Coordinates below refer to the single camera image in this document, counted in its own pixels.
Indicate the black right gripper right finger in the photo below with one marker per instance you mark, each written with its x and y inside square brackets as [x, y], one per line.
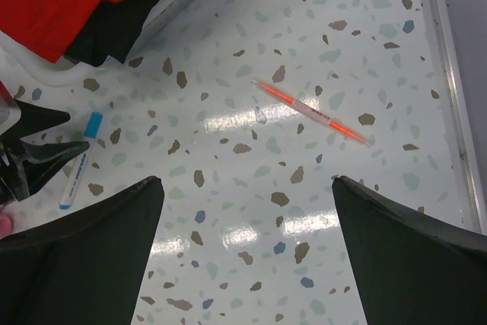
[410, 268]

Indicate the pink capped crayon tube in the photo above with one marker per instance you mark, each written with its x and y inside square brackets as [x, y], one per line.
[5, 226]

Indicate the orange gel pen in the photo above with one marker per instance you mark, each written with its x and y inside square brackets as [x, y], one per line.
[309, 111]

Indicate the white marker blue cap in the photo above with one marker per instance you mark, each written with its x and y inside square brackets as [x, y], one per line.
[81, 161]

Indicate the white perforated plastic basket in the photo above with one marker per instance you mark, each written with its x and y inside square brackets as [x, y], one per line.
[64, 71]

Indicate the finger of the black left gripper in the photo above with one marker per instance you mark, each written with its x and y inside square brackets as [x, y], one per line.
[36, 119]
[27, 168]

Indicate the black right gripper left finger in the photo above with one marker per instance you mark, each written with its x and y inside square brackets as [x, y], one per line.
[85, 267]

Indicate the black garment in basket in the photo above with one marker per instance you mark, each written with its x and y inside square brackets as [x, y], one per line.
[111, 30]

